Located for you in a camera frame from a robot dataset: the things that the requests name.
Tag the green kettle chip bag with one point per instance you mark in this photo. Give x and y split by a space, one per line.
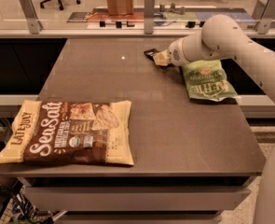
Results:
207 80

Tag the grey table drawer base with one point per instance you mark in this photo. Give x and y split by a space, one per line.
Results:
138 205

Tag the brown cardboard box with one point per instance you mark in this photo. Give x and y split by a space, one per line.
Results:
120 7

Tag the black rxbar chocolate bar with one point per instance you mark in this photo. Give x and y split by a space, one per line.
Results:
150 53

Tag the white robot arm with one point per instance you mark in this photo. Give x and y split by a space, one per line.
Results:
221 37

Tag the right metal glass post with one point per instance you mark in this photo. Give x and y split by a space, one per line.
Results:
265 13

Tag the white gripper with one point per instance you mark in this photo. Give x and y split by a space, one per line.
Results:
174 56

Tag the metal glass post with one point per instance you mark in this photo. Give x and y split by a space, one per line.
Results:
149 9
265 13
34 25

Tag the brown sea salt chip bag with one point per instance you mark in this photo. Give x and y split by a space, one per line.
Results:
70 133

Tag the left metal glass post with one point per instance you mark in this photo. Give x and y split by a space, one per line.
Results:
34 25

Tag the colourful floor mat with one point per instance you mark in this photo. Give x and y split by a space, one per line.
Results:
191 14

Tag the middle metal glass post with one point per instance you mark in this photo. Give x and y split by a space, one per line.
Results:
149 9

